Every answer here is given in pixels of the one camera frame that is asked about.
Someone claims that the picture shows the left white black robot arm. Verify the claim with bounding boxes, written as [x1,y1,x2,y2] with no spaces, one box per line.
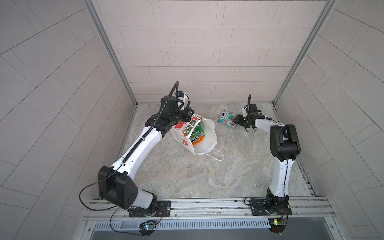
[98,91,194,216]

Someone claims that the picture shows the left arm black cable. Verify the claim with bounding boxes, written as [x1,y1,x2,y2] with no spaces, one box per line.
[78,80,180,211]

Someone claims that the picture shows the teal Fox's candy bag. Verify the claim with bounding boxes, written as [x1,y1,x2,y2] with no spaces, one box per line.
[218,110,237,128]

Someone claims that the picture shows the aluminium mounting rail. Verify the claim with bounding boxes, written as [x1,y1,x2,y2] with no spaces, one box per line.
[80,196,336,222]

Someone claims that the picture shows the left circuit board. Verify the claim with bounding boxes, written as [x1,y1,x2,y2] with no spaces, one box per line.
[139,221,157,231]

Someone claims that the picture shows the orange Fox's candy bag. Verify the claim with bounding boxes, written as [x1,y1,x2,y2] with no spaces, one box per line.
[192,135,204,146]

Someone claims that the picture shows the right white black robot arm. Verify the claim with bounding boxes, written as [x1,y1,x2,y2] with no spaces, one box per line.
[234,103,301,216]

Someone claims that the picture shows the white floral paper bag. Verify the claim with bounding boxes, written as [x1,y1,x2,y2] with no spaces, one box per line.
[171,114,225,162]

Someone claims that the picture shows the circuit board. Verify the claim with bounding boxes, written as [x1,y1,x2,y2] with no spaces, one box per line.
[139,221,157,231]
[268,218,286,234]

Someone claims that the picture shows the right circuit board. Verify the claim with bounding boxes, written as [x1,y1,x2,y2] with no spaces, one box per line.
[268,218,286,234]

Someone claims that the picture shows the green candy bag in bag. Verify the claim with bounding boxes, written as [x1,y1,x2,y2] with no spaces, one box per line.
[190,124,205,143]

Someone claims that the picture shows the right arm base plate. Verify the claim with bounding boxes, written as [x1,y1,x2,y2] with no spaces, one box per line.
[248,199,293,216]

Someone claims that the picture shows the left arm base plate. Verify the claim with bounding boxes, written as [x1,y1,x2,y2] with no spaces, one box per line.
[128,200,172,218]

